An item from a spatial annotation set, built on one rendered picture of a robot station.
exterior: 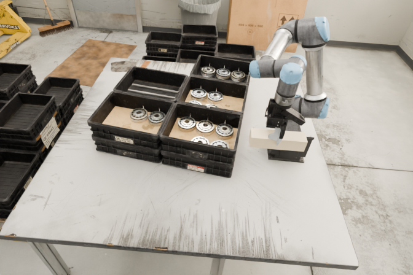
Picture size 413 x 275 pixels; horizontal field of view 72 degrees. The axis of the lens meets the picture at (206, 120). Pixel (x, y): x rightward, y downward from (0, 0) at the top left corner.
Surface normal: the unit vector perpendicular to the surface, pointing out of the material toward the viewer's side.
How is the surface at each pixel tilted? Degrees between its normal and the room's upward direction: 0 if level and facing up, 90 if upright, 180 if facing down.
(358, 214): 0
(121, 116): 0
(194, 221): 0
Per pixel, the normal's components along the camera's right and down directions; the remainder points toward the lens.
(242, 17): -0.04, 0.48
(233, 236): 0.05, -0.75
